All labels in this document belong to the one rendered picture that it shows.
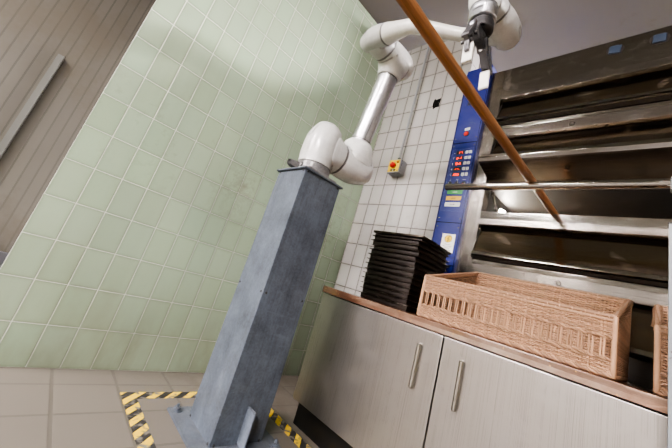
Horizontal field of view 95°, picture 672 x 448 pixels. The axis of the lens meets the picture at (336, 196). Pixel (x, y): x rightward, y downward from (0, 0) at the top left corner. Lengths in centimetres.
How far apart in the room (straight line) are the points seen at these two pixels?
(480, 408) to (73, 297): 148
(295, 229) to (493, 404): 81
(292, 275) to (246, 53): 124
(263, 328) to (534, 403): 83
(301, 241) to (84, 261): 87
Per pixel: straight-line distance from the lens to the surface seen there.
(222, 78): 181
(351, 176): 146
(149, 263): 164
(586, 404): 105
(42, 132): 333
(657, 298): 161
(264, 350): 126
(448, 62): 86
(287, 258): 121
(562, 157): 168
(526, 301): 113
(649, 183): 133
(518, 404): 108
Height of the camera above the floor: 60
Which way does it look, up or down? 15 degrees up
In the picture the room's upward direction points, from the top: 17 degrees clockwise
